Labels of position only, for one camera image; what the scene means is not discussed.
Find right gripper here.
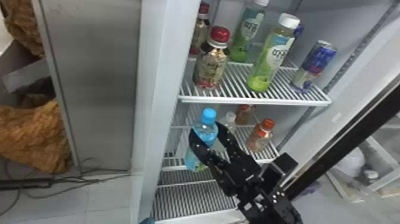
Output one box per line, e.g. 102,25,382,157
188,120,273,205

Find blue bottle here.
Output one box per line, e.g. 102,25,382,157
184,107,220,173

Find clear bottle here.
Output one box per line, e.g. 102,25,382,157
220,111,238,133

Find orange bottle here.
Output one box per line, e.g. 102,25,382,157
246,118,276,153
235,104,257,126

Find brown bottle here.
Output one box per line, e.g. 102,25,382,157
189,1,211,55
192,26,231,90

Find green bottle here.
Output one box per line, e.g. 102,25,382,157
229,0,270,63
246,13,301,92

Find blue can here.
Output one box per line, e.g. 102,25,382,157
290,40,338,94

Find fridge door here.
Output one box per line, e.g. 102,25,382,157
279,15,400,224

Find white fridge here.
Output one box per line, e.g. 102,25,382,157
31,0,400,224

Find orange knitted cloth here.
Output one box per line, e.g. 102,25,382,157
0,99,73,175
0,0,45,58

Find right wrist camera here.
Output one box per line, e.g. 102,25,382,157
261,152,299,192

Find black cable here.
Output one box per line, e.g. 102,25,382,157
0,157,132,216

